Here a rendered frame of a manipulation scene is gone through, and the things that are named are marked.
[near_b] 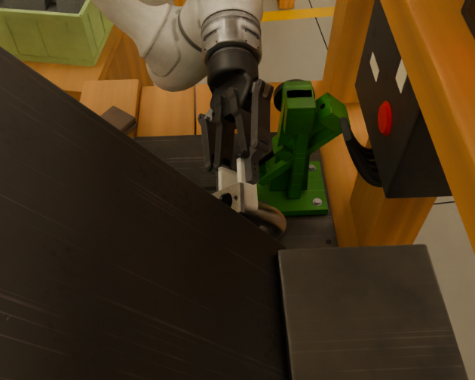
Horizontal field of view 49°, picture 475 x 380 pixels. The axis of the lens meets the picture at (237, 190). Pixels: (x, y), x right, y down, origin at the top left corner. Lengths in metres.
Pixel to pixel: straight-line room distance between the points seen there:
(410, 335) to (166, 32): 0.59
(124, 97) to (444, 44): 1.00
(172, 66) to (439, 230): 1.57
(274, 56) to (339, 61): 1.64
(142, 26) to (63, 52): 0.71
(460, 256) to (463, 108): 1.87
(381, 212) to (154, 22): 0.50
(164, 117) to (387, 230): 0.60
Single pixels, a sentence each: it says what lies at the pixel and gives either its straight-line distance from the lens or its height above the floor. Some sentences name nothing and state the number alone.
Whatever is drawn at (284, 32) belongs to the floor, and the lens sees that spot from 3.02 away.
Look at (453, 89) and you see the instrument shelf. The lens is 0.37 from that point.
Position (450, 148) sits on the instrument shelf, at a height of 1.52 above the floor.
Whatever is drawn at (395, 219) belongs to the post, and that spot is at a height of 1.02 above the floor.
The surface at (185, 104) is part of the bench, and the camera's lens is 1.30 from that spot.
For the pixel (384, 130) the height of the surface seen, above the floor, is 1.41.
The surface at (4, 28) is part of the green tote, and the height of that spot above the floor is 0.90.
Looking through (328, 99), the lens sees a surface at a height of 1.15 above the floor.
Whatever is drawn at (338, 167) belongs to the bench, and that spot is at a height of 0.88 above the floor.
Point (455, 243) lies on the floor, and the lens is 2.24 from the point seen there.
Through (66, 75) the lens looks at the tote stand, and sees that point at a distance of 1.59.
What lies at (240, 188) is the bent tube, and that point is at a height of 1.25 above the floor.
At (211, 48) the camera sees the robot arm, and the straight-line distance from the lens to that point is 0.77.
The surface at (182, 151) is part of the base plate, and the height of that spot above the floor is 0.90.
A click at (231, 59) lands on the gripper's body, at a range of 0.74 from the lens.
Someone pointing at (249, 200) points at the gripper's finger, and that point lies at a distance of 0.66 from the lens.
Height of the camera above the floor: 1.77
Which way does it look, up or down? 53 degrees down
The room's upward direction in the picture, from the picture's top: straight up
